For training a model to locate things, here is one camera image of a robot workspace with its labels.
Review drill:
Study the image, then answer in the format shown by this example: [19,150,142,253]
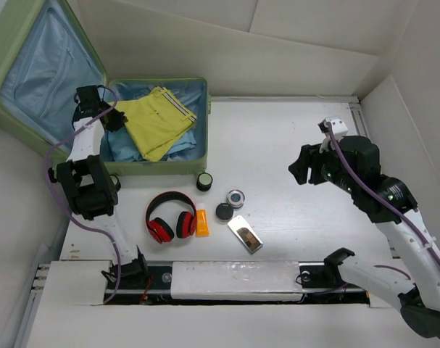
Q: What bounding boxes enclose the eyeshadow palette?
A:
[228,215,263,254]

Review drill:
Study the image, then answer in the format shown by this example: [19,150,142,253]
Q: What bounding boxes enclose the blue round jar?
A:
[226,189,246,209]

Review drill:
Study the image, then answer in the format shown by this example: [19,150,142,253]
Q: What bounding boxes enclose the green hard-shell suitcase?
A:
[0,1,210,176]

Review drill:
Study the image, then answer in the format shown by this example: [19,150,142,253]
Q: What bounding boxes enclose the yellow shorts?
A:
[117,86,197,140]

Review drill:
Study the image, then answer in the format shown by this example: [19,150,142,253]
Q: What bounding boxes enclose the light blue cloth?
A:
[100,127,197,162]

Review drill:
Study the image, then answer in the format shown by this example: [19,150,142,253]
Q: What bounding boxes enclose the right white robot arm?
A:
[289,136,440,338]

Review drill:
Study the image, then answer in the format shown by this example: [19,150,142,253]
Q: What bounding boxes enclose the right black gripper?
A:
[288,137,359,194]

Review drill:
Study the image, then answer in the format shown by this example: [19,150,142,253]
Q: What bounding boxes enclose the orange tube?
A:
[196,203,209,238]

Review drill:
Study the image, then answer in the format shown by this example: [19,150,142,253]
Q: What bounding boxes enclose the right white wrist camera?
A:
[318,116,349,138]

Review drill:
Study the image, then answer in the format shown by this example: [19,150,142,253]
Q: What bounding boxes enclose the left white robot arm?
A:
[46,85,150,289]

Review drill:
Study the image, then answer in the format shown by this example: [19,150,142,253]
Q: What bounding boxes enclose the red black headphones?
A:
[145,191,197,244]

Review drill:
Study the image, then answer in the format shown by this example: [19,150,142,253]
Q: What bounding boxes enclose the black round compact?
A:
[215,202,234,222]

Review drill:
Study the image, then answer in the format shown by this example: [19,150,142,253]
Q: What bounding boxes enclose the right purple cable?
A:
[323,121,440,345]

